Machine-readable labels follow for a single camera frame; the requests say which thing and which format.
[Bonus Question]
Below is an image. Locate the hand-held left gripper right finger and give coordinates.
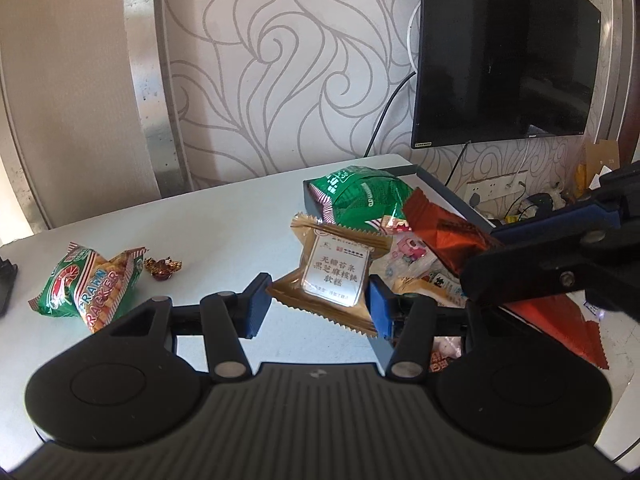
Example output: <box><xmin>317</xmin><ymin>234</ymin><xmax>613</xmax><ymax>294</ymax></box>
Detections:
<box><xmin>365</xmin><ymin>277</ymin><xmax>482</xmax><ymax>380</ymax></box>

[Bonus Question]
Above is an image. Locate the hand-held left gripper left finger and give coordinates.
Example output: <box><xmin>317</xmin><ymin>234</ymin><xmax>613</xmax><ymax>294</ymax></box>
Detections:
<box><xmin>107</xmin><ymin>272</ymin><xmax>274</xmax><ymax>381</ymax></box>

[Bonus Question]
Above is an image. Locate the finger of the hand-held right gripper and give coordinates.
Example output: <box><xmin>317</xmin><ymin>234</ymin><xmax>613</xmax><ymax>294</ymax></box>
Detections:
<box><xmin>459</xmin><ymin>237</ymin><xmax>640</xmax><ymax>311</ymax></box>
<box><xmin>490</xmin><ymin>160</ymin><xmax>640</xmax><ymax>257</ymax></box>

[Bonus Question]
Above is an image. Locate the metal wall trim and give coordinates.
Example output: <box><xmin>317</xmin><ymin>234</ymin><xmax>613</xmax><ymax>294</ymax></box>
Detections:
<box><xmin>597</xmin><ymin>0</ymin><xmax>640</xmax><ymax>167</ymax></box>
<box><xmin>122</xmin><ymin>0</ymin><xmax>189</xmax><ymax>199</ymax></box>

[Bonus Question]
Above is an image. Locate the red gold wrapped candy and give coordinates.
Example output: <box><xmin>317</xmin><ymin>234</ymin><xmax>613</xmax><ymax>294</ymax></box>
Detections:
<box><xmin>144</xmin><ymin>256</ymin><xmax>183</xmax><ymax>281</ymax></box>

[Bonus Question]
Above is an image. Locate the black television cable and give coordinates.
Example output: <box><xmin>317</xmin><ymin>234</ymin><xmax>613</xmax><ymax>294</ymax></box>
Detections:
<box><xmin>364</xmin><ymin>71</ymin><xmax>418</xmax><ymax>158</ymax></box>

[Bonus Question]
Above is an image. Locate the black television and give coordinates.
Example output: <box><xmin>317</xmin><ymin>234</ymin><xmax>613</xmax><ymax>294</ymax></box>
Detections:
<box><xmin>411</xmin><ymin>0</ymin><xmax>602</xmax><ymax>150</ymax></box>

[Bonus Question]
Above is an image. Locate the orange red snack packet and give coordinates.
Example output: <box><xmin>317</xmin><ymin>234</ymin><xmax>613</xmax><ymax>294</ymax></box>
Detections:
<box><xmin>500</xmin><ymin>294</ymin><xmax>612</xmax><ymax>371</ymax></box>

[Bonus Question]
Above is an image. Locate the black phone stand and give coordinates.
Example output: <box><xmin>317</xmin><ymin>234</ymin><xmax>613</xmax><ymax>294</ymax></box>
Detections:
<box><xmin>0</xmin><ymin>256</ymin><xmax>19</xmax><ymax>317</ymax></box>

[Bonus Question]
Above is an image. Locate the grey box with white inside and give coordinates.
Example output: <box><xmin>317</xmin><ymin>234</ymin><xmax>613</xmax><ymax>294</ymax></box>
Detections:
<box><xmin>302</xmin><ymin>165</ymin><xmax>633</xmax><ymax>386</ymax></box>

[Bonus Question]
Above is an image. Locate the green cracker bag with window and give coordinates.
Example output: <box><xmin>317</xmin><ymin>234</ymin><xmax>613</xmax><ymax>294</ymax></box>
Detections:
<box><xmin>27</xmin><ymin>242</ymin><xmax>150</xmax><ymax>335</ymax></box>

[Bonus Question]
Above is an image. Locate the thin black power cable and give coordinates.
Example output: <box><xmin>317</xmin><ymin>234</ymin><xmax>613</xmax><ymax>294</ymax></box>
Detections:
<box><xmin>444</xmin><ymin>141</ymin><xmax>472</xmax><ymax>187</ymax></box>

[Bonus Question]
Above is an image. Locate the brown cake packet white label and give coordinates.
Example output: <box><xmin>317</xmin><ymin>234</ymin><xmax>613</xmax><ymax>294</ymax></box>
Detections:
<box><xmin>266</xmin><ymin>212</ymin><xmax>393</xmax><ymax>339</ymax></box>

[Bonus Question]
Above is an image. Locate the white wall socket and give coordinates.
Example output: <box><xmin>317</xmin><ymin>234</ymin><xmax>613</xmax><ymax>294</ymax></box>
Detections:
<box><xmin>467</xmin><ymin>172</ymin><xmax>529</xmax><ymax>206</ymax></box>

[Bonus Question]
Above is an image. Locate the brown cardboard box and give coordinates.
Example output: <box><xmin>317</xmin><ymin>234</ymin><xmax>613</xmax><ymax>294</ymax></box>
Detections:
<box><xmin>575</xmin><ymin>139</ymin><xmax>624</xmax><ymax>196</ymax></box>

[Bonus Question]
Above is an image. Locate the long red bar packet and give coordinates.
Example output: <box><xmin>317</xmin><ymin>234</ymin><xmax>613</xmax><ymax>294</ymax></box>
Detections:
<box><xmin>402</xmin><ymin>187</ymin><xmax>503</xmax><ymax>281</ymax></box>

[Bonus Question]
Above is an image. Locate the pink peach print candy packet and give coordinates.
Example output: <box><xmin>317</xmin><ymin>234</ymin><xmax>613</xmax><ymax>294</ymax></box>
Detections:
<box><xmin>385</xmin><ymin>230</ymin><xmax>437</xmax><ymax>282</ymax></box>

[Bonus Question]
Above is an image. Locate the crumpled green cracker bag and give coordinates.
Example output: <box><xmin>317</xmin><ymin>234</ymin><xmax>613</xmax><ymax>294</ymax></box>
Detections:
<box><xmin>306</xmin><ymin>166</ymin><xmax>426</xmax><ymax>236</ymax></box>

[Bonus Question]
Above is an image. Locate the small white printed packet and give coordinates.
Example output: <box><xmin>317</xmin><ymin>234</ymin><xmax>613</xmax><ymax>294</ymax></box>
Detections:
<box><xmin>422</xmin><ymin>266</ymin><xmax>469</xmax><ymax>309</ymax></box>

